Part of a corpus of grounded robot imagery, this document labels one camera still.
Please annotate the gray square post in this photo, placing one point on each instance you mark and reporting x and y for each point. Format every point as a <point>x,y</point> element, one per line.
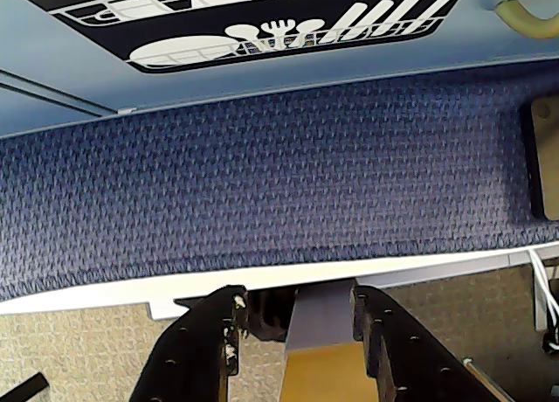
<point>321,319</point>

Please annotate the black dish rack sticker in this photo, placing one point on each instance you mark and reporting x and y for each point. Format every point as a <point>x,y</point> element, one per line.
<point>218,13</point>

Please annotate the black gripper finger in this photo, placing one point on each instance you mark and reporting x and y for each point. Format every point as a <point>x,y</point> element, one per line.
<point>192,349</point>
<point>415,349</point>

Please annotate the tan wooden board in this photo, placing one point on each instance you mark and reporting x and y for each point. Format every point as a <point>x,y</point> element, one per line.
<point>548,166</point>

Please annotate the light blue toy kitchen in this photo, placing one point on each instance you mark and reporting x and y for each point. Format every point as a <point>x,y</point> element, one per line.
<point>87,70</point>

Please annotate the black flat bar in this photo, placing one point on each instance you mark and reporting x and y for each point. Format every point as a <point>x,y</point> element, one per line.
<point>22,391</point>

